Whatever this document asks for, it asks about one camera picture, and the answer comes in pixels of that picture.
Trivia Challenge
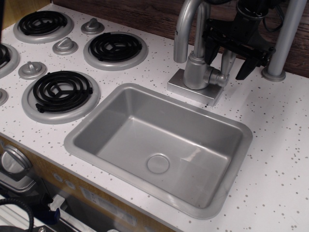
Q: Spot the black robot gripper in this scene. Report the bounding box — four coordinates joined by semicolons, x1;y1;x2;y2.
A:
203;0;275;80

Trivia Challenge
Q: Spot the silver faucet lever handle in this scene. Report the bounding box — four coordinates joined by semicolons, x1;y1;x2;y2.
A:
208;49;237;87

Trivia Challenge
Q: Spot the silver curved faucet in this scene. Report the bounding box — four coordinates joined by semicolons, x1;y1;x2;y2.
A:
167;0;226;106

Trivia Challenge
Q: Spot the grey support pole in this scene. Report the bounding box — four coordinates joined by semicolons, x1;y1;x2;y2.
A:
262;0;307;82

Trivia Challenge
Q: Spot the grey plastic sink basin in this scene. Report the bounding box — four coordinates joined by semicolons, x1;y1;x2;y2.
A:
64;83;253;219

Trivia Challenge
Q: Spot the back right stove burner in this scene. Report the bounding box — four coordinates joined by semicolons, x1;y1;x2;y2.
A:
83;32;148;71

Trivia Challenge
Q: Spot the silver knob back right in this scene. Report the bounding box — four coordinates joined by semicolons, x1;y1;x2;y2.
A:
81;18;105;35

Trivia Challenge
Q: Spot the silver knob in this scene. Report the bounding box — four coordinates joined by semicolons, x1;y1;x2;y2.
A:
52;37;78;56
18;61;47;80
81;18;105;35

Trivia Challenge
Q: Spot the silver knob middle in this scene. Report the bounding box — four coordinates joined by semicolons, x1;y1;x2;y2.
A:
52;37;78;56

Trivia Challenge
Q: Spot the front right stove burner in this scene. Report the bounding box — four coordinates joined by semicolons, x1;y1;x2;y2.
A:
22;71;100;124

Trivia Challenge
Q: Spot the back left stove burner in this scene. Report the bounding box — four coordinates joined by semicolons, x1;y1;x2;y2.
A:
13;11;74;44

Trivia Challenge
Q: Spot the silver knob front left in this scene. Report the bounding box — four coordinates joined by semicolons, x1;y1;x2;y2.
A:
18;61;47;80

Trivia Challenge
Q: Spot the left edge stove burner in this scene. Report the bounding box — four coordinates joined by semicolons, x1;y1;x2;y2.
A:
0;43;20;78

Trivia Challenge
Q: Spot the silver knob left edge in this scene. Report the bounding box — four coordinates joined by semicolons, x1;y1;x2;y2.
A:
0;88;8;106

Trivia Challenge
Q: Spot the silver round oven dial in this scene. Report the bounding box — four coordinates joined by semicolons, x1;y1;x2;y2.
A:
0;145;32;181

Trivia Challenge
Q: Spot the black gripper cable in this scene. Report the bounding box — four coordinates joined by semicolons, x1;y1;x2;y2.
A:
262;0;287;32

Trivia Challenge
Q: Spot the silver oven door handle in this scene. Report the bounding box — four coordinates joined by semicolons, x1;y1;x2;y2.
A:
0;173;37;195

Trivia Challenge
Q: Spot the black hose bottom left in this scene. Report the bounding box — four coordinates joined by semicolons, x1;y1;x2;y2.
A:
0;197;33;229

